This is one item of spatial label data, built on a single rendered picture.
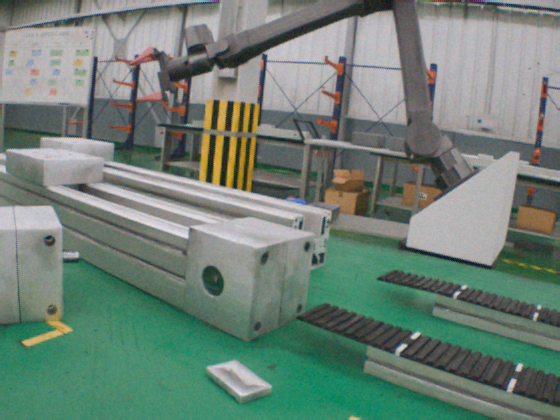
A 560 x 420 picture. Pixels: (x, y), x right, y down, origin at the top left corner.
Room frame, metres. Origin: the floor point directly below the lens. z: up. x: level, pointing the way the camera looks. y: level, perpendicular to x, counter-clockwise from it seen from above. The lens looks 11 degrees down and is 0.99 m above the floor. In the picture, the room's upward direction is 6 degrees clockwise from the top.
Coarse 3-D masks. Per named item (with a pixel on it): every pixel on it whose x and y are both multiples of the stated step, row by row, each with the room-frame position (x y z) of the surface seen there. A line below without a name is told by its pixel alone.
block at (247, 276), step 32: (224, 224) 0.50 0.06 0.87; (256, 224) 0.52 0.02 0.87; (192, 256) 0.47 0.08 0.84; (224, 256) 0.44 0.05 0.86; (256, 256) 0.42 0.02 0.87; (288, 256) 0.47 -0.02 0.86; (192, 288) 0.47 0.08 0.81; (224, 288) 0.44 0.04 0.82; (256, 288) 0.43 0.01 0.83; (288, 288) 0.47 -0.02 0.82; (224, 320) 0.44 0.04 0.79; (256, 320) 0.43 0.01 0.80; (288, 320) 0.48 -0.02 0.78
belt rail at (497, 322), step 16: (448, 304) 0.53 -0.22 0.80; (464, 304) 0.52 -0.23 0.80; (464, 320) 0.51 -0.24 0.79; (480, 320) 0.50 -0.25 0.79; (496, 320) 0.50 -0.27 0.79; (512, 320) 0.48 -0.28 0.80; (528, 320) 0.47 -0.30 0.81; (512, 336) 0.48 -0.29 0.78; (528, 336) 0.47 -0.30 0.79; (544, 336) 0.46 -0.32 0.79
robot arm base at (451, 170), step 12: (444, 156) 0.97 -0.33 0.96; (456, 156) 0.97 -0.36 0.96; (432, 168) 1.01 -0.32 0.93; (444, 168) 0.97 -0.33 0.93; (456, 168) 0.95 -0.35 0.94; (468, 168) 0.96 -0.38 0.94; (480, 168) 0.93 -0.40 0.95; (444, 180) 0.96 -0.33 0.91; (456, 180) 0.95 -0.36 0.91; (444, 192) 0.96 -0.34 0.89
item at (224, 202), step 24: (120, 168) 0.97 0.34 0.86; (144, 192) 0.83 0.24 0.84; (168, 192) 0.77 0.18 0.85; (192, 192) 0.74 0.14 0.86; (216, 192) 0.81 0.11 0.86; (240, 192) 0.79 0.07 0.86; (240, 216) 0.70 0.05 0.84; (264, 216) 0.66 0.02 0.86; (288, 216) 0.64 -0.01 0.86; (312, 216) 0.70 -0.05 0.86; (312, 264) 0.69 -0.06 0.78
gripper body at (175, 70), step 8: (160, 56) 1.17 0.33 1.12; (184, 56) 1.18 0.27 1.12; (168, 64) 1.17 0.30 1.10; (176, 64) 1.17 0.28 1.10; (184, 64) 1.17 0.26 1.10; (168, 72) 1.17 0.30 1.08; (176, 72) 1.17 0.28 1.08; (184, 72) 1.17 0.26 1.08; (168, 80) 1.16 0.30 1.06; (176, 80) 1.19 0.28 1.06; (168, 88) 1.16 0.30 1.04
